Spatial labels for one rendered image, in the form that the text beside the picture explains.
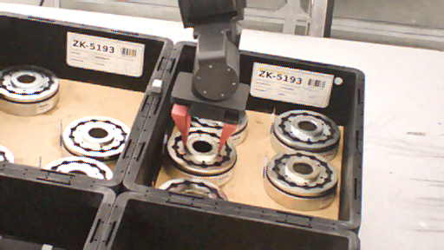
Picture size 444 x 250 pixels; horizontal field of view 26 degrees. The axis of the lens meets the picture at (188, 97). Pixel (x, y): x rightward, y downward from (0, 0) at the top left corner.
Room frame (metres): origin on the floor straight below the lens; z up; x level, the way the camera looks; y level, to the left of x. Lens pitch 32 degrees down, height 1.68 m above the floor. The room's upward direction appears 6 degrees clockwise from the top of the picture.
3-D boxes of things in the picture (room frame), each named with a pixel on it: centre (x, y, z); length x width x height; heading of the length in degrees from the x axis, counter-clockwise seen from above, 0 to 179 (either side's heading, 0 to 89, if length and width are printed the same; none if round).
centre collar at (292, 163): (1.14, -0.17, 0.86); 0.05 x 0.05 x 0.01
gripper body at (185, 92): (1.15, -0.03, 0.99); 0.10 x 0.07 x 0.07; 83
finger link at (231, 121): (1.15, -0.04, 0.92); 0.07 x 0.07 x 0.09; 83
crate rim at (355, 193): (1.14, -0.10, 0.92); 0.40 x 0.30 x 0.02; 174
